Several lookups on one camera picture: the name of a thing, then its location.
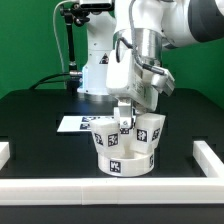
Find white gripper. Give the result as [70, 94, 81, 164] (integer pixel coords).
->
[106, 50, 175, 128]

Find white round stool seat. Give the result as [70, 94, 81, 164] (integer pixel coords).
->
[98, 153, 154, 177]

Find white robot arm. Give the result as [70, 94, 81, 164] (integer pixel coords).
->
[79, 0, 224, 128]

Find white front fence bar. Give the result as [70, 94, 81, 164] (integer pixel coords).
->
[0, 178, 224, 206]

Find white fence bar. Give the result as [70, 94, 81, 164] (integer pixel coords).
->
[193, 141, 224, 178]
[0, 142, 10, 170]
[0, 178, 224, 206]

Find white right fence bar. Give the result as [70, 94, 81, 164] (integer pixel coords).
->
[193, 141, 224, 178]

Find white left fence bar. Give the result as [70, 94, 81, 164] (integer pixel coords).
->
[0, 142, 10, 170]

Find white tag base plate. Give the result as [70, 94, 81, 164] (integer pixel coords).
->
[57, 115, 116, 133]

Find black cables on table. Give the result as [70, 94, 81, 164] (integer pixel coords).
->
[29, 72, 83, 90]

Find grey cable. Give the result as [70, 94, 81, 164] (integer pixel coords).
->
[52, 0, 79, 74]

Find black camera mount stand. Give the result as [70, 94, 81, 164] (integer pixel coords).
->
[60, 3, 90, 92]

